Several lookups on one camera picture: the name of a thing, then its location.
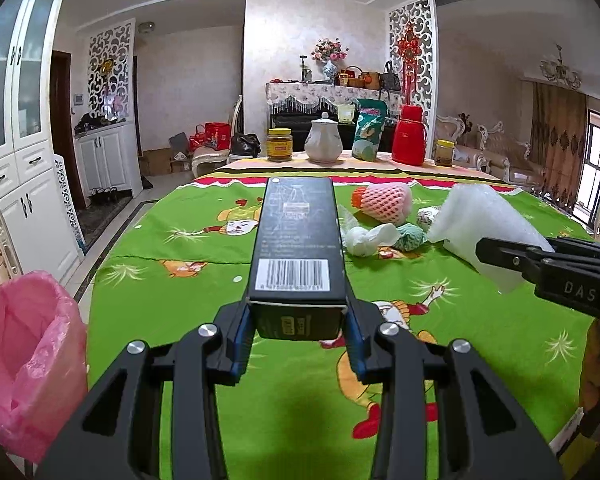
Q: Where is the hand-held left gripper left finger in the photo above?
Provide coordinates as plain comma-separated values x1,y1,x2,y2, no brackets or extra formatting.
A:
35,302,253,480

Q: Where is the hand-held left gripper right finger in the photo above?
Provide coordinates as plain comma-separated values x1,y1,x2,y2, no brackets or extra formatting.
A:
344,302,563,480

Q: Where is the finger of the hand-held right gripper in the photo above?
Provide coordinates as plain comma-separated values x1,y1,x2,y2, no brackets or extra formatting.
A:
475,236,556,286
555,237,600,261

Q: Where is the white foam wrap sheet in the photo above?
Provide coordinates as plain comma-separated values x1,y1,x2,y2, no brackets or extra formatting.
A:
426,183,556,295

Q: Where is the black carton box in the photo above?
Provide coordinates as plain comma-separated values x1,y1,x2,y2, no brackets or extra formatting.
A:
245,176,348,342

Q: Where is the pink foam fruit net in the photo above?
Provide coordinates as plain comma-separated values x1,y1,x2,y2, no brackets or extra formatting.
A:
352,183,413,224

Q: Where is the pink-lined trash bin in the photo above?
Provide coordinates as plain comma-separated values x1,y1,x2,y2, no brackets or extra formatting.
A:
0,270,90,466

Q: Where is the person's right hand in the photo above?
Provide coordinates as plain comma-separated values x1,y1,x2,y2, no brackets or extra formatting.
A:
579,320,600,413

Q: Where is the green printed tablecloth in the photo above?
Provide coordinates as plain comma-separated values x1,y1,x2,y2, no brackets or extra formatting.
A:
87,157,600,480

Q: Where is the window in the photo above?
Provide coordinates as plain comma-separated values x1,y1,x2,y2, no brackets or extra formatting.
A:
585,107,600,226

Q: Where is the green crumpled wrapper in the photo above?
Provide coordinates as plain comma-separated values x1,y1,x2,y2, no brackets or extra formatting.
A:
392,222,427,252

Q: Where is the brown patterned curtain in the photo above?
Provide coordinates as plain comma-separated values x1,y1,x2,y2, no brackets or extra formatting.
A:
532,82,588,213

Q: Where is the cream carved sofa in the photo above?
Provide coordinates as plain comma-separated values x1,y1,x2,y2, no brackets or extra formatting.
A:
432,112,536,186

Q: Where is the white crumpled tissue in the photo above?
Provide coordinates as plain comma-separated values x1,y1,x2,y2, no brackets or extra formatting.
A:
337,205,401,256

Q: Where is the red thermos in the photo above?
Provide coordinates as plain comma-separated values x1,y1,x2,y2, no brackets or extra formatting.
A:
391,104,427,167

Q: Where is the chandelier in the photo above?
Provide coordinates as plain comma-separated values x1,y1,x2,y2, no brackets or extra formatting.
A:
540,44,583,91

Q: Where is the green snack bag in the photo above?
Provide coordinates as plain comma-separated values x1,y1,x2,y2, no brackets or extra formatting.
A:
351,98,388,162

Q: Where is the white lattice screen with knot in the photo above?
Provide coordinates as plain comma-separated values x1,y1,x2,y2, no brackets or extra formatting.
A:
387,0,438,141

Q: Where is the white carved dining chair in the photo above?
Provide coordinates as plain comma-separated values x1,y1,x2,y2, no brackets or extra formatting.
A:
192,95,243,178

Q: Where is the brown cardboard box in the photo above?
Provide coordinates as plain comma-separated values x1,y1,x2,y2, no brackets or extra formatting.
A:
139,149,173,177

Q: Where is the black bag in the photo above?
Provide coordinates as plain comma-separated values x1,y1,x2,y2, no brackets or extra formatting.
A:
230,132,262,158

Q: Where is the yellow-lid brown jar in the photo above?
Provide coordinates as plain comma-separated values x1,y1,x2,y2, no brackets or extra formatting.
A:
266,128,293,162

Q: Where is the black handbag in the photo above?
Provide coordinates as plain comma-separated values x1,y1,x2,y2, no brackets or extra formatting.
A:
379,61,402,92

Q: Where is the white ceramic teapot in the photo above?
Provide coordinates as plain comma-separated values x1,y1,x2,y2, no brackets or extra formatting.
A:
304,112,344,164

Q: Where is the large red gift bag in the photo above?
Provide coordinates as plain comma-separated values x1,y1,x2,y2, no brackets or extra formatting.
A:
204,121,231,151

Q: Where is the white carved panel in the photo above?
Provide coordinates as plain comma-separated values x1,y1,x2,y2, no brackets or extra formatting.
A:
54,155,86,256

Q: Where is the low white cabinet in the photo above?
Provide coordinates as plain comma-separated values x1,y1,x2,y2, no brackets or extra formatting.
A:
75,122,143,206

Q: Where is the black piano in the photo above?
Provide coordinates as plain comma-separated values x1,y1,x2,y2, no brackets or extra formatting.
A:
270,107,396,153

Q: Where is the blue white flower vase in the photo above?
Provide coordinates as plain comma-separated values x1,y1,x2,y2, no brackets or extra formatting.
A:
312,37,350,79

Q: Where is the tall white glass-door cabinet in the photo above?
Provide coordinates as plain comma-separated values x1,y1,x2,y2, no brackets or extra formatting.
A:
0,0,88,281

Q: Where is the floral lace piano cover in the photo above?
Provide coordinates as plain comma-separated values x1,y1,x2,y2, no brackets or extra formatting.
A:
265,81,403,116

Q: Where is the dark clutter pile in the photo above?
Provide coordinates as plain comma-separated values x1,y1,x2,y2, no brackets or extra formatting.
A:
74,112,128,136

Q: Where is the white lattice screen gold ornament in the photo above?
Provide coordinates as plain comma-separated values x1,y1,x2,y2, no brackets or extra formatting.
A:
87,19,137,126

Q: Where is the dark wooden door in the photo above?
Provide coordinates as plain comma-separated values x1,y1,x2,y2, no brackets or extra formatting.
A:
50,50,88,211

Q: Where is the red knot wall ornament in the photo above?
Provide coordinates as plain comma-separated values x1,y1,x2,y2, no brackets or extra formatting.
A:
397,27,423,106

